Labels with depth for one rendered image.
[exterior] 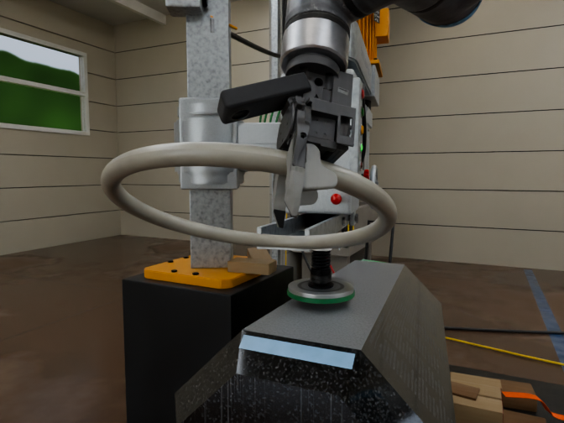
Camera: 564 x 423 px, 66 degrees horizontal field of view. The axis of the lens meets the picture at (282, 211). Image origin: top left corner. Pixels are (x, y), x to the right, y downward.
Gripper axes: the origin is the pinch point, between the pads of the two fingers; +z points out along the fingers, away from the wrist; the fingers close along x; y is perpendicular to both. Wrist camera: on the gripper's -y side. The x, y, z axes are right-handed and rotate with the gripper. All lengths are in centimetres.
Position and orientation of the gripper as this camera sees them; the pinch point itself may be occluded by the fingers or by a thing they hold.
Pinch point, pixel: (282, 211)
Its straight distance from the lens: 51.3
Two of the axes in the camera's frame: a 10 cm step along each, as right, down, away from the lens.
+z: -1.0, 9.5, -2.8
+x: -2.6, 2.4, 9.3
